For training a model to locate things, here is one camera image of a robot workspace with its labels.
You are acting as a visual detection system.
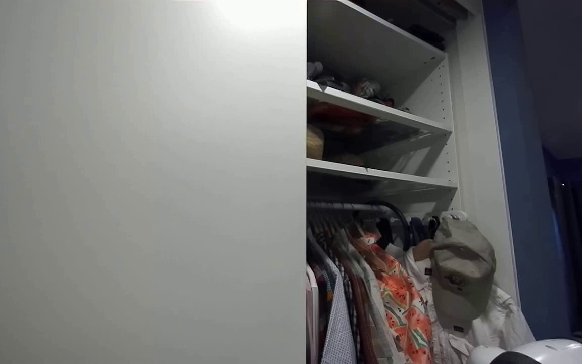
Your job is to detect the white wardrobe sliding door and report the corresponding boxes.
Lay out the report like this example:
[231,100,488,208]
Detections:
[0,0,309,364]

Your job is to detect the orange floral hanging shirt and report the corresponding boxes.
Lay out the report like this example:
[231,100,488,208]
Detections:
[359,233,437,364]

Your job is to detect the pale grey hanging garment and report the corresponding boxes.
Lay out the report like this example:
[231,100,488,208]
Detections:
[304,229,362,364]

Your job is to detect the folded items on shelf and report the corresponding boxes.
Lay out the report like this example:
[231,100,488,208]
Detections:
[304,100,377,164]

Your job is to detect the white wardrobe cabinet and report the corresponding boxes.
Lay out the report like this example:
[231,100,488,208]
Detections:
[304,0,523,364]

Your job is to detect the dark folded shelf items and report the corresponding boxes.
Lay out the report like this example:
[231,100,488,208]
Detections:
[306,59,397,108]

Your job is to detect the white hanging shirt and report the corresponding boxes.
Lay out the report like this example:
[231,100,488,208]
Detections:
[404,246,538,364]

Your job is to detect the khaki baseball cap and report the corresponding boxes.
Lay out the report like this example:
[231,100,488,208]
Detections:
[426,211,499,328]

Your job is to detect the blue fabric divider panel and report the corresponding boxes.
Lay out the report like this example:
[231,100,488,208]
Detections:
[480,0,573,339]

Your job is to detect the metal clothes rod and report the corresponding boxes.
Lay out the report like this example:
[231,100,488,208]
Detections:
[306,200,409,225]

